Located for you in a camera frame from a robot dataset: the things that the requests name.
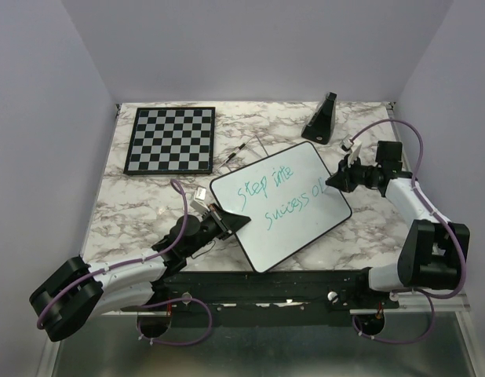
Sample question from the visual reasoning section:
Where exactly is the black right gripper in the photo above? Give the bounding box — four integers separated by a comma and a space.
326, 154, 381, 193

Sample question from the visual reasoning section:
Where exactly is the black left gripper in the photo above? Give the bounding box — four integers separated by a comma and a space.
183, 203, 250, 258

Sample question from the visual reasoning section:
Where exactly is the white whiteboard black frame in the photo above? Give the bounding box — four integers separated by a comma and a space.
210, 141, 352, 273

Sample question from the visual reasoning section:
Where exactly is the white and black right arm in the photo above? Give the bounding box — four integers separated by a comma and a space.
326, 140, 470, 308

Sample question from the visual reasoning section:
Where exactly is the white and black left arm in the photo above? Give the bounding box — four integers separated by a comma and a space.
29, 204, 251, 342

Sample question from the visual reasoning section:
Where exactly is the black triangular stand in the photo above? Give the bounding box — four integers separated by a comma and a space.
301, 92, 337, 145

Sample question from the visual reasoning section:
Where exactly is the black white checkerboard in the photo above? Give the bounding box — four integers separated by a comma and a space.
124, 107, 216, 176

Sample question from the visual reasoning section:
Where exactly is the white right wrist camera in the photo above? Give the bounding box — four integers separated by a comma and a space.
341, 137, 362, 167

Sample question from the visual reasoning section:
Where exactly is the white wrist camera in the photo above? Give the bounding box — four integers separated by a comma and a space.
341, 137, 362, 167
190, 186, 209, 215

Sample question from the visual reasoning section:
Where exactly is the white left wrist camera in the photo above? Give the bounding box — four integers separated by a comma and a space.
190, 186, 209, 215

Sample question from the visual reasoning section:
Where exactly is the wire whiteboard easel stand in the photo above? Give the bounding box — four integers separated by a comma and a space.
215, 134, 268, 172

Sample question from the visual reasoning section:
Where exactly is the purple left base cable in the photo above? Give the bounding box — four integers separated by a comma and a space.
137, 294, 214, 346

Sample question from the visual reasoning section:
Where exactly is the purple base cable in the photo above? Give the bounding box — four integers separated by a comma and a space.
137, 294, 214, 346
352, 294, 436, 342

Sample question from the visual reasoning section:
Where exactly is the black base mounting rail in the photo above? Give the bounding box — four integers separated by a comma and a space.
149, 269, 399, 328

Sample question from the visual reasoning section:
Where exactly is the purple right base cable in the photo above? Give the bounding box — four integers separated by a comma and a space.
352, 294, 436, 342

